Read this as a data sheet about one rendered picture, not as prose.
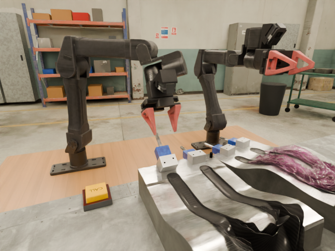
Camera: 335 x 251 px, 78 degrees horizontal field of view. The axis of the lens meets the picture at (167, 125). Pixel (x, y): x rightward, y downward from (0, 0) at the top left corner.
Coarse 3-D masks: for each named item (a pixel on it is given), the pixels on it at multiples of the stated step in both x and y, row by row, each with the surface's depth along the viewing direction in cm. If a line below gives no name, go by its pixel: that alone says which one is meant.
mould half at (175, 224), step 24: (144, 168) 63; (192, 168) 63; (216, 168) 63; (144, 192) 58; (168, 192) 53; (216, 192) 53; (240, 192) 53; (264, 192) 51; (168, 216) 45; (192, 216) 43; (240, 216) 39; (264, 216) 39; (312, 216) 39; (168, 240) 43; (192, 240) 34; (216, 240) 34; (312, 240) 38
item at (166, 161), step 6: (156, 138) 67; (156, 150) 63; (162, 150) 63; (168, 150) 64; (156, 156) 64; (162, 156) 60; (168, 156) 61; (174, 156) 61; (162, 162) 59; (168, 162) 60; (174, 162) 60; (162, 168) 59; (168, 168) 61; (174, 168) 62
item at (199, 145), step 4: (208, 132) 96; (212, 132) 95; (216, 132) 95; (208, 136) 97; (212, 136) 96; (216, 136) 96; (208, 140) 97; (212, 140) 96; (216, 140) 97; (220, 140) 103; (224, 140) 103; (192, 144) 98; (196, 144) 98; (200, 144) 98; (212, 144) 97; (216, 144) 97; (224, 144) 99; (196, 148) 94; (200, 148) 94; (204, 148) 95; (208, 148) 96
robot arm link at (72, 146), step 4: (72, 140) 73; (76, 140) 73; (68, 144) 74; (72, 144) 73; (76, 144) 73; (68, 148) 74; (72, 148) 74; (76, 148) 74; (68, 152) 75; (72, 152) 75
